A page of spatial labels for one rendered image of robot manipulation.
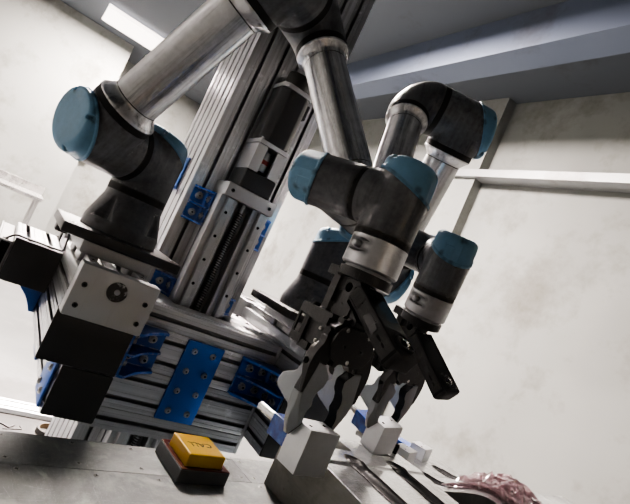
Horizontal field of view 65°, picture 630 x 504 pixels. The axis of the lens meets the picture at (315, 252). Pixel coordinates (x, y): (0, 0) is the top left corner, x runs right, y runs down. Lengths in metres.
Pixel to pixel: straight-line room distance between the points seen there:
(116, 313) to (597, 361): 2.74
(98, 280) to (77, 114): 0.28
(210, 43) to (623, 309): 2.78
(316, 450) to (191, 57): 0.63
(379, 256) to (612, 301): 2.75
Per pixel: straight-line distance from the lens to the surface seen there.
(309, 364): 0.58
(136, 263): 1.00
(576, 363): 3.25
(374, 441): 0.91
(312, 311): 0.62
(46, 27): 7.68
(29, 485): 0.64
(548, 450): 3.25
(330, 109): 0.85
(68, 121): 0.95
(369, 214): 0.61
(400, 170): 0.62
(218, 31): 0.88
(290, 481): 0.80
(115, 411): 1.11
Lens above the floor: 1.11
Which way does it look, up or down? 4 degrees up
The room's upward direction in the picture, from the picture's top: 24 degrees clockwise
